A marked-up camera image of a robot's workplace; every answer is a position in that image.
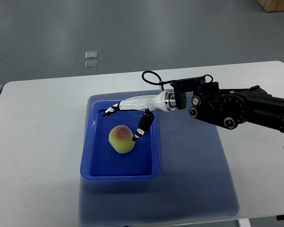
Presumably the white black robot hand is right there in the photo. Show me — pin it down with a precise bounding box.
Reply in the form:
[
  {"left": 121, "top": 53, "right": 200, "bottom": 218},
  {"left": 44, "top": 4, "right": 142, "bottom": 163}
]
[{"left": 102, "top": 90, "right": 176, "bottom": 141}]

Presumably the green red peach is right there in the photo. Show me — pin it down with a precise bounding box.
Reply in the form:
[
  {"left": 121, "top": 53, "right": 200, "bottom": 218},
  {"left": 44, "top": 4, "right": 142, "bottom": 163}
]
[{"left": 108, "top": 125, "right": 135, "bottom": 154}]

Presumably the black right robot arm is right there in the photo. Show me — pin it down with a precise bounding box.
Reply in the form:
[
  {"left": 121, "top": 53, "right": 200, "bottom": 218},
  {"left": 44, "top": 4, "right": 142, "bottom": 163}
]
[{"left": 171, "top": 76, "right": 284, "bottom": 133}]

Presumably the blue mesh mat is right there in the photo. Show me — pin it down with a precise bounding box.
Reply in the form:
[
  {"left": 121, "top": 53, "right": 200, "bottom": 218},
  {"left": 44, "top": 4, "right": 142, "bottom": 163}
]
[{"left": 79, "top": 91, "right": 240, "bottom": 227}]

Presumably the lower clear floor tile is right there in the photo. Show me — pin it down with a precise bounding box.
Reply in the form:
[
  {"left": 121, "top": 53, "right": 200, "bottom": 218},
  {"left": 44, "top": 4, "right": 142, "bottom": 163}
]
[{"left": 85, "top": 60, "right": 98, "bottom": 70}]

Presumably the clear floor tile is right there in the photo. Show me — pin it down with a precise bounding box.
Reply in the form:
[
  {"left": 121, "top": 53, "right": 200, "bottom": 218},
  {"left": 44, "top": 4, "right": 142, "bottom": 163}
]
[
  {"left": 85, "top": 51, "right": 98, "bottom": 59},
  {"left": 85, "top": 60, "right": 98, "bottom": 70}
]

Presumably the upper clear floor tile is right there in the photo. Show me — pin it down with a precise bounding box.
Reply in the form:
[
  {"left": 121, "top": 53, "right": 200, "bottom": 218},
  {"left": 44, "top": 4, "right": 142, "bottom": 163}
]
[{"left": 85, "top": 51, "right": 98, "bottom": 59}]

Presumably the blue plastic tray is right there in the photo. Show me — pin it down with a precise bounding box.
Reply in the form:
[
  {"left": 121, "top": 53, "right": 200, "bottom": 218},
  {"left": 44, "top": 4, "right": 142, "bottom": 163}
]
[{"left": 80, "top": 100, "right": 160, "bottom": 182}]

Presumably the white table leg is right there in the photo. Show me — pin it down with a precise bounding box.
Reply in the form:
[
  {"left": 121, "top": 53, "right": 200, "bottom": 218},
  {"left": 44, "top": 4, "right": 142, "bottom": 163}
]
[{"left": 238, "top": 218, "right": 251, "bottom": 227}]

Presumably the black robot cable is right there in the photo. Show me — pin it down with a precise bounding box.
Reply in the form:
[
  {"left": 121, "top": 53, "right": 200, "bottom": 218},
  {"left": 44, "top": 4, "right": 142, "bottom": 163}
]
[{"left": 142, "top": 70, "right": 175, "bottom": 91}]

